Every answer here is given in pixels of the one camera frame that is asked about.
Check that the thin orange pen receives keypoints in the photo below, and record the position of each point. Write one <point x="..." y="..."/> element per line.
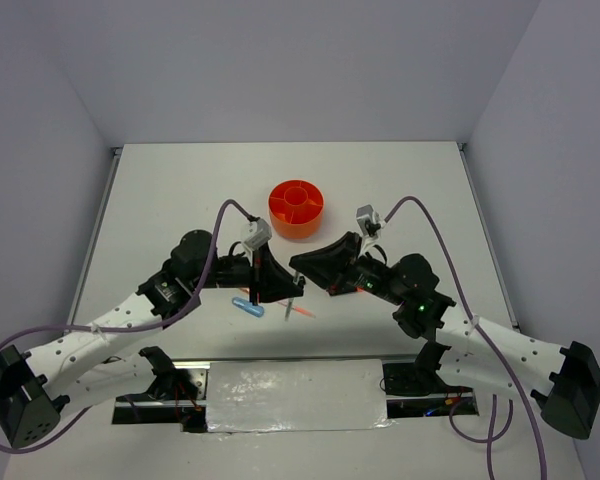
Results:
<point x="297" y="309"/>

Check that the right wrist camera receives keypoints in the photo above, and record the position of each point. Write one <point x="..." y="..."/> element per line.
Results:
<point x="369" y="221"/>

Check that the blue capsule eraser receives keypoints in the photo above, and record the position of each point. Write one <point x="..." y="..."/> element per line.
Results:
<point x="248" y="307"/>

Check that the orange round compartment organizer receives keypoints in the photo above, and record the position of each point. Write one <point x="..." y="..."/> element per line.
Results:
<point x="296" y="209"/>

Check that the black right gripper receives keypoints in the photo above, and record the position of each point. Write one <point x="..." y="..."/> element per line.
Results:
<point x="329" y="267"/>

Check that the clear white pen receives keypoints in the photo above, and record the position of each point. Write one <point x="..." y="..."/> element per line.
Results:
<point x="298" y="282"/>

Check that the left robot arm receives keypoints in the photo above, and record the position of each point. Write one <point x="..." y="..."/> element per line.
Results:
<point x="85" y="366"/>

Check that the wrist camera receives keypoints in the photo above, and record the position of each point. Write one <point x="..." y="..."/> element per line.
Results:
<point x="255" y="234"/>
<point x="369" y="221"/>

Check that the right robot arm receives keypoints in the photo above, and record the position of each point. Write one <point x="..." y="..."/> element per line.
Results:
<point x="563" y="381"/>

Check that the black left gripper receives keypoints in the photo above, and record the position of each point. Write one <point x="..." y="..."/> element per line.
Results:
<point x="266" y="271"/>

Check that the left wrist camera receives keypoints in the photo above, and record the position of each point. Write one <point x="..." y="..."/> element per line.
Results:
<point x="255" y="234"/>

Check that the silver foil covered panel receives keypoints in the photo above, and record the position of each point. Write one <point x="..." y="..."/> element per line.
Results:
<point x="295" y="396"/>

